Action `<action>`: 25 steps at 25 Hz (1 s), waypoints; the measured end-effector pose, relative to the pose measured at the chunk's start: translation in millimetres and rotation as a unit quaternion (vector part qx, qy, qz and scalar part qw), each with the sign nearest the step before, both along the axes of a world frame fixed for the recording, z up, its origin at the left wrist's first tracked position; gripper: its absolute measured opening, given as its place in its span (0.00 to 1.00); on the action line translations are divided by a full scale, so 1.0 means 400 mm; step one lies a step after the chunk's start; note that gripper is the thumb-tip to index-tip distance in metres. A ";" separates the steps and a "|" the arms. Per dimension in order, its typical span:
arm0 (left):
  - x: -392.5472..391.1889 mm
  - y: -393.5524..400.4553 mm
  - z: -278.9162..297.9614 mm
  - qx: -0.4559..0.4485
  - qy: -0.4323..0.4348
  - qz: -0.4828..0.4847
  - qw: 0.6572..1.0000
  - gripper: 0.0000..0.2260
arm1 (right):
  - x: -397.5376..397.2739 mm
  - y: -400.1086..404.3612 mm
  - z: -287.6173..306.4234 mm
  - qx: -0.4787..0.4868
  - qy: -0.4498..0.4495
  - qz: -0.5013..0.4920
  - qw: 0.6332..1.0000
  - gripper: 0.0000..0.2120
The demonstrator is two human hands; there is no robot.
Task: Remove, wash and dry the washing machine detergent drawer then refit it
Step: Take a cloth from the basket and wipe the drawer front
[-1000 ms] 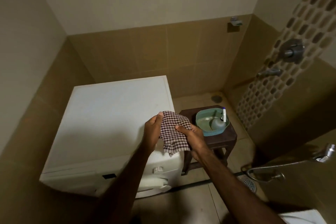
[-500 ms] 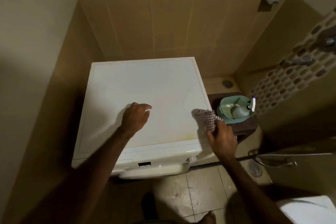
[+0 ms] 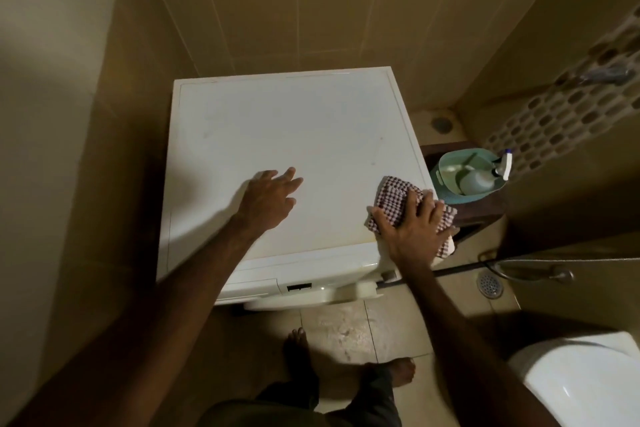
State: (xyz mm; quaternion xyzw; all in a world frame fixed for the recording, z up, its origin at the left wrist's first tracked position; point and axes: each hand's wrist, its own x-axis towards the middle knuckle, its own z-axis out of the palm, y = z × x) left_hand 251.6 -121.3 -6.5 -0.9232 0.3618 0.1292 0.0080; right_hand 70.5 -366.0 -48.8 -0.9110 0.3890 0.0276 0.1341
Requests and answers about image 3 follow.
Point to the person's left hand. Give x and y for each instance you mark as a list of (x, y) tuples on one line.
[(267, 201)]

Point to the chrome wall spout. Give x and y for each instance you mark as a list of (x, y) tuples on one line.
[(607, 74)]

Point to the white detergent drawer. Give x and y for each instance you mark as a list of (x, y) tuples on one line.
[(250, 289)]

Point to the white spray bottle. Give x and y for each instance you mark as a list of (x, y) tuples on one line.
[(477, 181)]

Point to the white toilet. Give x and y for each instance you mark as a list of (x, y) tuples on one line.
[(585, 381)]

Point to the person's right forearm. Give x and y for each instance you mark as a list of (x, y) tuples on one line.
[(475, 351)]

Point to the person's left forearm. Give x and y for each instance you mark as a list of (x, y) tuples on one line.
[(125, 326)]

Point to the teal plastic basket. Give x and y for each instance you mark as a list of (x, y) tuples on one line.
[(450, 191)]

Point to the round dark floor drain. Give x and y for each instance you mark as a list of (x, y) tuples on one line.
[(442, 125)]

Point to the white washing machine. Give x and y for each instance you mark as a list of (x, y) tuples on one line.
[(290, 151)]

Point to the black white striped scrubber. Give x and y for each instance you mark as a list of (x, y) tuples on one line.
[(392, 196)]

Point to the person's dark shorts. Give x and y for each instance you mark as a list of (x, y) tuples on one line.
[(300, 411)]

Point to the person's right hand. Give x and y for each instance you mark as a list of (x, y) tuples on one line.
[(415, 236)]

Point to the round metal floor drain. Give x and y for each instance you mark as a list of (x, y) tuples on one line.
[(490, 285)]

